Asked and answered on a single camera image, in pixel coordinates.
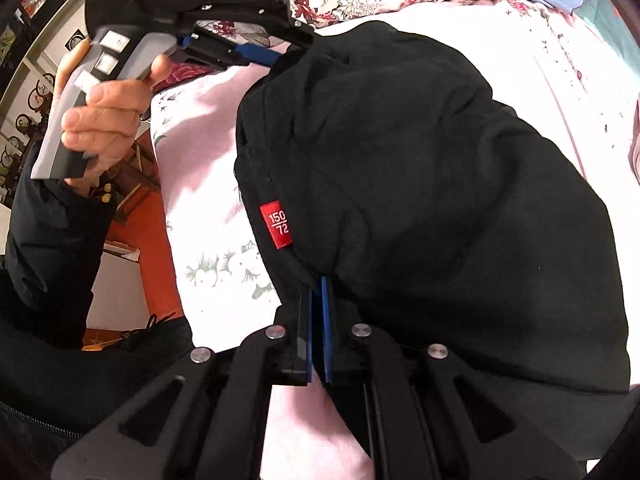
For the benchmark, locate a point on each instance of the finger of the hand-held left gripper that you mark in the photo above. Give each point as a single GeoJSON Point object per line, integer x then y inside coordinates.
{"type": "Point", "coordinates": [255, 54]}

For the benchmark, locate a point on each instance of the black pants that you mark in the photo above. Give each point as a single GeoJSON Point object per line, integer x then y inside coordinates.
{"type": "Point", "coordinates": [425, 185]}

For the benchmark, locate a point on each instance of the person's left hand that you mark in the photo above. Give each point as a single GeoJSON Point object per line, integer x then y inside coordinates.
{"type": "Point", "coordinates": [107, 120]}

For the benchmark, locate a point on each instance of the person's black jacket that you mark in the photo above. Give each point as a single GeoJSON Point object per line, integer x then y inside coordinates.
{"type": "Point", "coordinates": [75, 385]}

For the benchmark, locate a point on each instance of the white box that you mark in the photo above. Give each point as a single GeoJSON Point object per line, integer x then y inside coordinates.
{"type": "Point", "coordinates": [120, 280]}

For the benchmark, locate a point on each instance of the wooden chair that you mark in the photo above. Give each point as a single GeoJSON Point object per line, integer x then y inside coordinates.
{"type": "Point", "coordinates": [136, 160]}

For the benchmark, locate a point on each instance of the pink floral bedsheet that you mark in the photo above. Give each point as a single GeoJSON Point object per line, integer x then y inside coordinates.
{"type": "Point", "coordinates": [215, 160]}

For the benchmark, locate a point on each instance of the person's left forearm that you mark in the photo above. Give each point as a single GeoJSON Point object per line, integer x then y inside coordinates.
{"type": "Point", "coordinates": [50, 250]}

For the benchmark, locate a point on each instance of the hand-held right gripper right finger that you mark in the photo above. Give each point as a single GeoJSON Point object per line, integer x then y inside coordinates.
{"type": "Point", "coordinates": [328, 330]}

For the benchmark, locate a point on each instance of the teal cloth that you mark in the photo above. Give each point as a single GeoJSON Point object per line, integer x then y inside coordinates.
{"type": "Point", "coordinates": [615, 25]}

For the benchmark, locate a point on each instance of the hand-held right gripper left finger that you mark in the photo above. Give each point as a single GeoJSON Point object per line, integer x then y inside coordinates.
{"type": "Point", "coordinates": [303, 346]}

